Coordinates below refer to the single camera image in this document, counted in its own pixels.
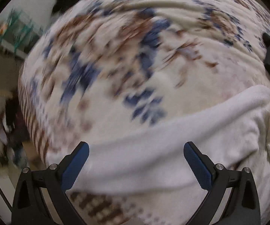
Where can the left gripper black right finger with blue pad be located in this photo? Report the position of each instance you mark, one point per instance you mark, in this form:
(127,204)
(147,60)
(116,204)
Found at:
(243,205)

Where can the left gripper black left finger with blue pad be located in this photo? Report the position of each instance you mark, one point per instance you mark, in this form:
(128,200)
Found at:
(29,206)

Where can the white fluffy sweater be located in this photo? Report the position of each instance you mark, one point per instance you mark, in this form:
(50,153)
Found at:
(235,132)

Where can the floral fleece bed blanket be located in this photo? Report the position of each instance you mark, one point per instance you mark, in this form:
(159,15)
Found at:
(108,68)

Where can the teal wire rack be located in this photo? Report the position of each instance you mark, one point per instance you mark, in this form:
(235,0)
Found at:
(19,33)

